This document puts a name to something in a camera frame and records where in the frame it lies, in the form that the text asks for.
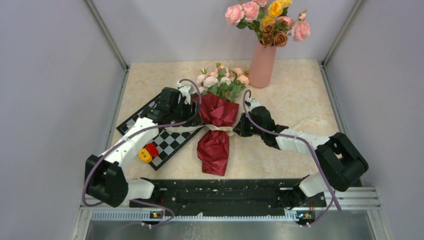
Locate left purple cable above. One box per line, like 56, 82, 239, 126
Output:
81, 78, 203, 229

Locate artificial roses in vase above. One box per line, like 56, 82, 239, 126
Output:
224, 0, 311, 48

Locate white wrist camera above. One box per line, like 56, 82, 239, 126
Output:
245, 98, 262, 112
177, 83, 194, 105

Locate pink ceramic vase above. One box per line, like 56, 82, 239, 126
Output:
248, 41, 277, 89

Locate red paper flower bouquet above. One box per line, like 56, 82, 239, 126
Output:
195, 62, 250, 176

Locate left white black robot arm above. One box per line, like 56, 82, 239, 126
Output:
82, 85, 201, 207

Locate red toy block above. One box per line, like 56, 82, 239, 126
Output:
145, 143, 159, 159

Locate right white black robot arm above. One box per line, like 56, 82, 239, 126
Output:
233, 106, 369, 206

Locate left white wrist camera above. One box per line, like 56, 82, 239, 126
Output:
177, 83, 194, 105

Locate yellow toy block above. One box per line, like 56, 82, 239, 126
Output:
138, 148, 153, 163

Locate black white chessboard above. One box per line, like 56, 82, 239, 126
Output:
115, 94, 202, 171

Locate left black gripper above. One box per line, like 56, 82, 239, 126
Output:
170, 99, 203, 127

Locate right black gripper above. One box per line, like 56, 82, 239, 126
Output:
233, 112, 265, 137

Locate purple cable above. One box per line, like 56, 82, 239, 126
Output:
242, 89, 342, 228
81, 78, 203, 229

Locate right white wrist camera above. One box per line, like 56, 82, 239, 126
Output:
245, 98, 262, 112

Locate cream ribbon with gold lettering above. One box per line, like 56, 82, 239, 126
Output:
164, 116, 322, 135

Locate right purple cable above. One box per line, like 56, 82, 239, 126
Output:
242, 89, 342, 228

